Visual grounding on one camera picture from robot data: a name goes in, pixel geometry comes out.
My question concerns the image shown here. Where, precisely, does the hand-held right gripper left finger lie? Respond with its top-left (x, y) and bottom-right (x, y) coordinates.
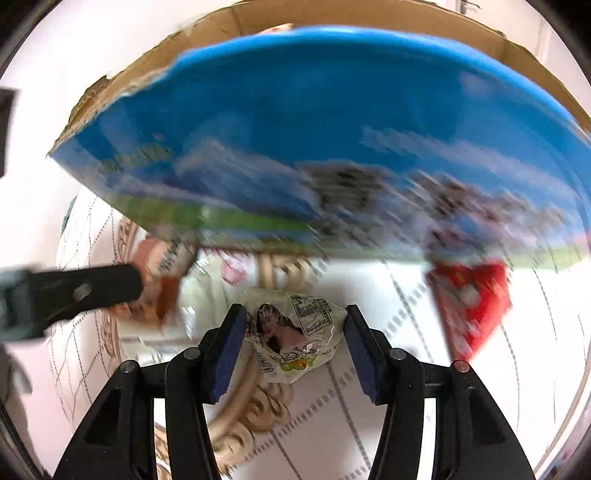
top-left (53, 304), bottom-right (247, 480)

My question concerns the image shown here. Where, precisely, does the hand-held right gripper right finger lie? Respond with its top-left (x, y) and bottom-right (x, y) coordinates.
top-left (344, 305), bottom-right (539, 480)

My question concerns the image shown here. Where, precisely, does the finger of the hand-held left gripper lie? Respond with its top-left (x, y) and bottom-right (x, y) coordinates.
top-left (28, 262), bottom-right (145, 325)

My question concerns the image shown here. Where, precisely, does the white and green snack packet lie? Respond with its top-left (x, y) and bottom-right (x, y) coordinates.
top-left (242, 287), bottom-right (347, 386)

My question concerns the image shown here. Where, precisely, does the brown and white snack packet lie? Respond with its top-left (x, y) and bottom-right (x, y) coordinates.
top-left (113, 235), bottom-right (232, 354)

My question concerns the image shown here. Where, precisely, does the blue printed cardboard box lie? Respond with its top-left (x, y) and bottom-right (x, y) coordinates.
top-left (48, 0), bottom-right (591, 274)

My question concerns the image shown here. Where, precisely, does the white diamond pattern quilt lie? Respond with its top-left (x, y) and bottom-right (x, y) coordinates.
top-left (46, 185), bottom-right (588, 480)

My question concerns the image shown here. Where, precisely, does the red and white snack packet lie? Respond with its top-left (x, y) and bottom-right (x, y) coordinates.
top-left (427, 262), bottom-right (512, 363)

